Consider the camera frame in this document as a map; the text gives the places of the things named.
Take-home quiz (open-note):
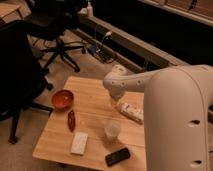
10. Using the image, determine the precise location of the white paper cup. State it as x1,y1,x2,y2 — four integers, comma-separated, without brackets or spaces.
104,120,121,141

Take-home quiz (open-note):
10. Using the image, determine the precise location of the white rectangular sponge block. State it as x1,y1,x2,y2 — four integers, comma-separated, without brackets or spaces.
71,132,88,155

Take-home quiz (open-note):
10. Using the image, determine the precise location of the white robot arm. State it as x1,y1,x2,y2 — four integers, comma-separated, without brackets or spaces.
103,65,213,171

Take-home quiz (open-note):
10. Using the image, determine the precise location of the wooden desk corner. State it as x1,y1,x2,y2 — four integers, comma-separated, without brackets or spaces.
0,1,23,22

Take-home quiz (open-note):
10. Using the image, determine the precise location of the orange bowl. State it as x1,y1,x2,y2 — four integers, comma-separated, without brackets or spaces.
51,89,74,110

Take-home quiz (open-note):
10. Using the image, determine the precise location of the black smartphone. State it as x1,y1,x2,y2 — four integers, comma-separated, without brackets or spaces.
105,148,130,166

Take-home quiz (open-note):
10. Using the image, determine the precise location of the power strip with cables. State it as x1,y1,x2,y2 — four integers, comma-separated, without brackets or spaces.
87,31,117,64

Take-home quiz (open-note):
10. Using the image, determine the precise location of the red oval object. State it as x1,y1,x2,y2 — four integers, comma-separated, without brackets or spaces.
68,110,75,132

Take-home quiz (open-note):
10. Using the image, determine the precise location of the black office chair near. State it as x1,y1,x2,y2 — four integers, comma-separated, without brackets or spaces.
0,20,53,144

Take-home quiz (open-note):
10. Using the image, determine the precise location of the black office chair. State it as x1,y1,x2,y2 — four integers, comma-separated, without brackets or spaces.
0,20,53,144
24,0,87,73

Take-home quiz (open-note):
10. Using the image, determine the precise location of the white spray bottle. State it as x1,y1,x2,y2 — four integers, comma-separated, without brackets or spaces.
87,1,94,17

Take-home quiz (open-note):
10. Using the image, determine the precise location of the black office chair far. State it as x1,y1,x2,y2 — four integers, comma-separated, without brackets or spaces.
24,0,87,73

